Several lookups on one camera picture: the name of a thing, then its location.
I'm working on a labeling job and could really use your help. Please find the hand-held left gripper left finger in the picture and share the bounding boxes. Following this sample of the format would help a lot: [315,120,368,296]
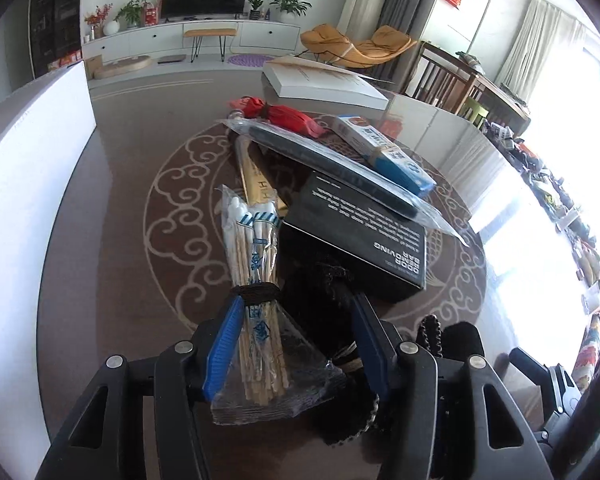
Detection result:
[35,295,246,480]

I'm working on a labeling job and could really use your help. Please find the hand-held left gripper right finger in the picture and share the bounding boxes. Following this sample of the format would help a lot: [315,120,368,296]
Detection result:
[350,292,556,480]

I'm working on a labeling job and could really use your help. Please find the clear bag of cotton swabs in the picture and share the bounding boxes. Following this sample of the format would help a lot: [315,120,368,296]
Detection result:
[211,185,351,426]

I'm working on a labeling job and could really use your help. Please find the black cardboard box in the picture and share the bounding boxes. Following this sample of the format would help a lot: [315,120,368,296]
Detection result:
[278,171,428,303]

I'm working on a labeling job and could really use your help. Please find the wooden stick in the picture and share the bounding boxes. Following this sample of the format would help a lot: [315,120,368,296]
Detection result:
[235,135,288,216]

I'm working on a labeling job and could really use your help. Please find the blue carton box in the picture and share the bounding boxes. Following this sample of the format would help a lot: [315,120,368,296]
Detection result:
[370,145,437,197]

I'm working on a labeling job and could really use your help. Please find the row of windowsill clutter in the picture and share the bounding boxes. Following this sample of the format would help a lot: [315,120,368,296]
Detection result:
[485,120,600,311]

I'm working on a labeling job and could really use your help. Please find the clear bag with dark bar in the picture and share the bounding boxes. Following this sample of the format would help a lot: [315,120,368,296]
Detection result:
[220,117,470,248]

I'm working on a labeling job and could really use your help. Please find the white carton box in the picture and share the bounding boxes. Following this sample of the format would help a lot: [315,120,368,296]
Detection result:
[332,114,398,158]

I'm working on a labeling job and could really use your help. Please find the white board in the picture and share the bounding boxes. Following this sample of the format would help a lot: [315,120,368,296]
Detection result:
[0,60,98,461]

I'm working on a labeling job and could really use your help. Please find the white book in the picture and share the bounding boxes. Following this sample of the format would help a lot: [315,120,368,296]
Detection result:
[261,55,390,110]

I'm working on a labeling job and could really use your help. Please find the dark wooden chair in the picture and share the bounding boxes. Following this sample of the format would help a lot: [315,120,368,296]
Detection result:
[411,41,481,111]

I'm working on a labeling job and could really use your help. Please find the wooden side table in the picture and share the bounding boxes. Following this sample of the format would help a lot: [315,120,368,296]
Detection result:
[460,52,531,136]

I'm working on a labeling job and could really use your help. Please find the purple round rug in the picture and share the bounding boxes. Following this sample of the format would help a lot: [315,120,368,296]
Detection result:
[228,53,277,67]

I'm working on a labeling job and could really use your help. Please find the orange lounge chair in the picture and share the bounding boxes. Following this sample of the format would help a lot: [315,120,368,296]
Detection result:
[300,23,418,70]

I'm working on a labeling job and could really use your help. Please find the wooden bench with metal legs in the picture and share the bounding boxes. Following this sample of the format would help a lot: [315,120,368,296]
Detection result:
[183,27,238,63]

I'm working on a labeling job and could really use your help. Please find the white television cabinet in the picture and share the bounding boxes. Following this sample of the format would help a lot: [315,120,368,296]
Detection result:
[82,19,302,63]

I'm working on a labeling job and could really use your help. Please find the row of orange packets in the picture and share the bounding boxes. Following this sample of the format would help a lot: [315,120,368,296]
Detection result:
[47,52,83,71]

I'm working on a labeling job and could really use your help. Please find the white window curtain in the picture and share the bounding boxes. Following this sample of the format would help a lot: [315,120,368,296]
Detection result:
[495,0,581,96]

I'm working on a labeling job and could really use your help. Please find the leafy green potted plant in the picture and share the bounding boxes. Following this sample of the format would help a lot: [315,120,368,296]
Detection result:
[115,0,148,29]

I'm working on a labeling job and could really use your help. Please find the large green potted plant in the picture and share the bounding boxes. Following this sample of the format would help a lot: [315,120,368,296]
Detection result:
[269,0,312,23]

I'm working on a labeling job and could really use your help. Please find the red flowers in vase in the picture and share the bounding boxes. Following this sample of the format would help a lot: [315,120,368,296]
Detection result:
[84,4,115,40]

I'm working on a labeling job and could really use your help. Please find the dark display cabinet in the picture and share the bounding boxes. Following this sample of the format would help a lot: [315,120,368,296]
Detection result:
[27,0,86,81]

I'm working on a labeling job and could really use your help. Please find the black drawstring pouch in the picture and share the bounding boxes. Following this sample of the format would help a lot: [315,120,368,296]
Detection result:
[282,255,483,448]

